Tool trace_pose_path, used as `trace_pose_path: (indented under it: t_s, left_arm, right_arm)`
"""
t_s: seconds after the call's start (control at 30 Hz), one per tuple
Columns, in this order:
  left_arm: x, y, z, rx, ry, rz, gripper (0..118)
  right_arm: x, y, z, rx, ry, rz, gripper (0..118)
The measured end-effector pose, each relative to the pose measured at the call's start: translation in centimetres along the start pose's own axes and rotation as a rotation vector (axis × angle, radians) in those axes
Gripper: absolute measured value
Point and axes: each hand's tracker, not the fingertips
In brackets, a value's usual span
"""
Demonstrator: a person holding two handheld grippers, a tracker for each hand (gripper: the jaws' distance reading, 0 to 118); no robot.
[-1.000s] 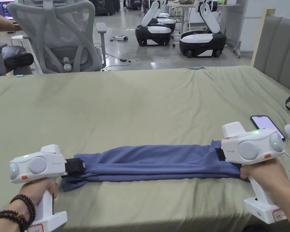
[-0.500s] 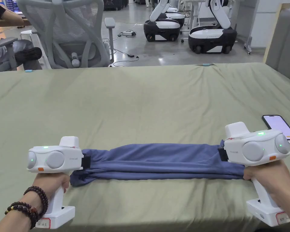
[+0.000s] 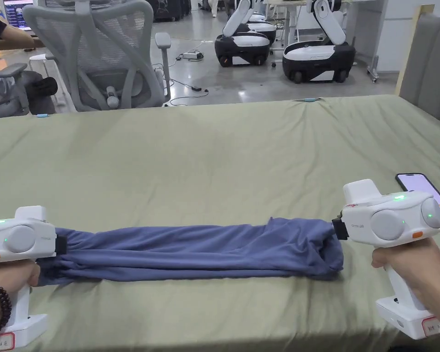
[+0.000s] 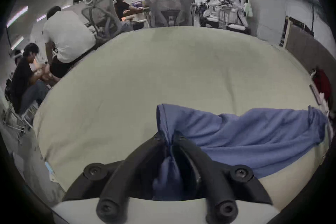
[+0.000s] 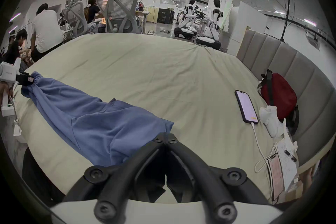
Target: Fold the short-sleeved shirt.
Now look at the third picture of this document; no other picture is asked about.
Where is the black smartphone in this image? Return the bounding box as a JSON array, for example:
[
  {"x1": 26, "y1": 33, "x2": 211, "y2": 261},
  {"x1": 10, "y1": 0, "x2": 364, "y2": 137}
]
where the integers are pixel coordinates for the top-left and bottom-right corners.
[{"x1": 395, "y1": 173, "x2": 440, "y2": 214}]

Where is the white desk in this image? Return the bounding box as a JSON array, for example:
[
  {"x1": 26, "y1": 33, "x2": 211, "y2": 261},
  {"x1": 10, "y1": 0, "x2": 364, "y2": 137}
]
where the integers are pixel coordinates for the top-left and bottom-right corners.
[{"x1": 271, "y1": 0, "x2": 316, "y2": 67}]

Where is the person's left hand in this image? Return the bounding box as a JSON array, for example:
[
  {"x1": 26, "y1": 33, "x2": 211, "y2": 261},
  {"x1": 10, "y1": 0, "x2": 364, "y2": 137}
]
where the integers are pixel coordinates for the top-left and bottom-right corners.
[{"x1": 0, "y1": 259, "x2": 42, "y2": 294}]

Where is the grey mesh office chair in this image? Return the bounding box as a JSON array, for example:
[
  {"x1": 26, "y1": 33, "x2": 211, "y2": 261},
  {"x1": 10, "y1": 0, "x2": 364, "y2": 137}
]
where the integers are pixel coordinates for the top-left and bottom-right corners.
[{"x1": 23, "y1": 0, "x2": 172, "y2": 112}]

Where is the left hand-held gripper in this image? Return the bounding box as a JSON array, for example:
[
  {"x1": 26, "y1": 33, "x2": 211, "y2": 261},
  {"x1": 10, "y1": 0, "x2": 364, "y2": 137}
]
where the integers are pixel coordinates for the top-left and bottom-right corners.
[{"x1": 0, "y1": 206, "x2": 68, "y2": 347}]

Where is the person's right hand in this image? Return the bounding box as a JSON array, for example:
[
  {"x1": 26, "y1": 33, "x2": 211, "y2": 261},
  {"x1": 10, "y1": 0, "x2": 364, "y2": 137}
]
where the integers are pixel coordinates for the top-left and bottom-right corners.
[{"x1": 371, "y1": 238, "x2": 440, "y2": 316}]

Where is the computer monitor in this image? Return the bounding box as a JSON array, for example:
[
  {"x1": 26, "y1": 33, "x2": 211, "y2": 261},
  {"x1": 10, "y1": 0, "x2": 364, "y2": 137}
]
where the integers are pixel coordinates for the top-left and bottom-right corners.
[{"x1": 3, "y1": 0, "x2": 35, "y2": 32}]

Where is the bed with pale green sheet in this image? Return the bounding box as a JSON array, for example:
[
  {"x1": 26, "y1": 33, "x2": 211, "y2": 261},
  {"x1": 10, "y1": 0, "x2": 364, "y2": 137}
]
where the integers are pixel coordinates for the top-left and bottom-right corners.
[{"x1": 0, "y1": 94, "x2": 440, "y2": 352}]

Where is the blue garment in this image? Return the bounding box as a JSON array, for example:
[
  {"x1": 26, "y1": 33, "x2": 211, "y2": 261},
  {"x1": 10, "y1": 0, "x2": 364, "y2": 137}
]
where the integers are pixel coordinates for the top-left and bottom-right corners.
[{"x1": 33, "y1": 216, "x2": 345, "y2": 287}]

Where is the white and black wheeled robot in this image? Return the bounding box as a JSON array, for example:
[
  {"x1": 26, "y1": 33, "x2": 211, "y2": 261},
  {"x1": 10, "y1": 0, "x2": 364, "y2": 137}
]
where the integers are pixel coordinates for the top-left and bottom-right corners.
[
  {"x1": 214, "y1": 0, "x2": 271, "y2": 69},
  {"x1": 247, "y1": 0, "x2": 278, "y2": 46},
  {"x1": 282, "y1": 0, "x2": 356, "y2": 83}
]

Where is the black power adapter with cable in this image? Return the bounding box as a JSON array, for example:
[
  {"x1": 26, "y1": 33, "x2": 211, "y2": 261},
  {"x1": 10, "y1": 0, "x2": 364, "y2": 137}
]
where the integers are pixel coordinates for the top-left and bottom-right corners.
[{"x1": 168, "y1": 82, "x2": 209, "y2": 109}]

